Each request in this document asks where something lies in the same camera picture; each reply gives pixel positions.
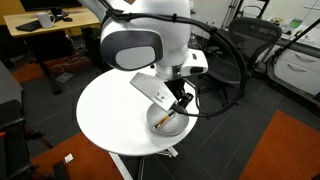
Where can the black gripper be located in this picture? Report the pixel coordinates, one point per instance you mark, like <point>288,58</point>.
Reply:
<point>176,88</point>

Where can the orange and black pen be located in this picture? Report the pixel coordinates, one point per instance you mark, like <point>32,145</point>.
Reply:
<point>163,120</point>

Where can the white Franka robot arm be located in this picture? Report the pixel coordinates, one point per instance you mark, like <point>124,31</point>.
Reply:
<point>143,33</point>

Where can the grey bowl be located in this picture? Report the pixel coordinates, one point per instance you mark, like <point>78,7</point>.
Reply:
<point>173,128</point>

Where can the black mesh office chair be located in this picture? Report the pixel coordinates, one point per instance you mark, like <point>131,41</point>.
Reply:
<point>260,36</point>

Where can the white metal table base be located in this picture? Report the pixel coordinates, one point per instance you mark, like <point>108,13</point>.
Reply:
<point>120,166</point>

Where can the black tripod stand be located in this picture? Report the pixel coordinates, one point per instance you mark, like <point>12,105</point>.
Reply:
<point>248,8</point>

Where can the white drawer cabinet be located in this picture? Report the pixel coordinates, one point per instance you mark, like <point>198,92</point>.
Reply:
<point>296,71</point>

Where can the black slanted pole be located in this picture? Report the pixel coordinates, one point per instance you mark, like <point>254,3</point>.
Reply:
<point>293,40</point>

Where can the grey power strip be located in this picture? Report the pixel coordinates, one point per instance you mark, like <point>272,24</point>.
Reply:
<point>64,77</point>

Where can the green paper pad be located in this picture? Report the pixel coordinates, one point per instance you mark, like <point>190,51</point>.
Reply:
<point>295,23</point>

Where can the small white floor tag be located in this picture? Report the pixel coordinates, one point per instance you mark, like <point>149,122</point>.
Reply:
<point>68,158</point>

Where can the light wooden desk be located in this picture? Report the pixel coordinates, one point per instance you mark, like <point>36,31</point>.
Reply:
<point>80,18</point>

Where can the black computer mouse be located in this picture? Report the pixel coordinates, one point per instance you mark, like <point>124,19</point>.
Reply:
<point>67,19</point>

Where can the white mug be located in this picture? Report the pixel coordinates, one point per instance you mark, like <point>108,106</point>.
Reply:
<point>44,20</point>

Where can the black monitor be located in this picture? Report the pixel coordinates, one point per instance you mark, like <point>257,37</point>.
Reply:
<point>50,4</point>

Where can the black keyboard on wooden desk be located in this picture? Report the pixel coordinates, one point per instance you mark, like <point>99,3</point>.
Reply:
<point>28,26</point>

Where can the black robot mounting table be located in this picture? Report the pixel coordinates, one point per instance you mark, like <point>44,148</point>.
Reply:
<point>8,86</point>

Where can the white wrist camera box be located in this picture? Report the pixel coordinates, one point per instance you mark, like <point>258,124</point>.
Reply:
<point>150,86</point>

